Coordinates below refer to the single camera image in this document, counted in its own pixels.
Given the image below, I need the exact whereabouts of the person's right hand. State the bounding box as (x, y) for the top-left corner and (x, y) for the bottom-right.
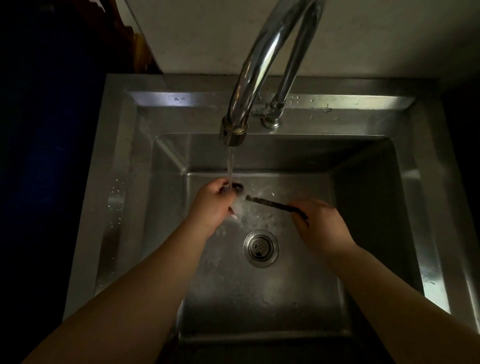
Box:
(289, 199), (359, 260)

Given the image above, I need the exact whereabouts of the person's left hand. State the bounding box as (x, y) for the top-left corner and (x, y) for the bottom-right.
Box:
(186, 177), (245, 237)

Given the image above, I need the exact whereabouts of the thin black brush tool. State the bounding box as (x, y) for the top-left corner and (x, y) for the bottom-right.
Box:
(245, 194), (310, 221)

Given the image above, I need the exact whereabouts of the person's right forearm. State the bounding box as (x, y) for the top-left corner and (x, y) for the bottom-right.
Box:
(325, 243), (480, 364)

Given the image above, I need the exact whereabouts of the person's left forearm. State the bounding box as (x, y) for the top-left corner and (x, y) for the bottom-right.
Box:
(22, 221), (211, 364)

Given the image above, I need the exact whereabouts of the round metal drain strainer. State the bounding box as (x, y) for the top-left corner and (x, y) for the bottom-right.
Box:
(243, 230), (280, 268)

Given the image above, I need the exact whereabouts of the stainless steel sink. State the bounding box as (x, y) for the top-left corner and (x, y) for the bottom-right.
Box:
(62, 73), (480, 364)

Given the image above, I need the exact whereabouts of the chrome gooseneck faucet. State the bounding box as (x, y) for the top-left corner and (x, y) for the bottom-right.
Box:
(218, 0), (327, 148)

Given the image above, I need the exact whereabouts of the brown wooden furniture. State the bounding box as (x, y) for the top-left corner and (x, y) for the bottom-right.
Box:
(109, 0), (163, 74)

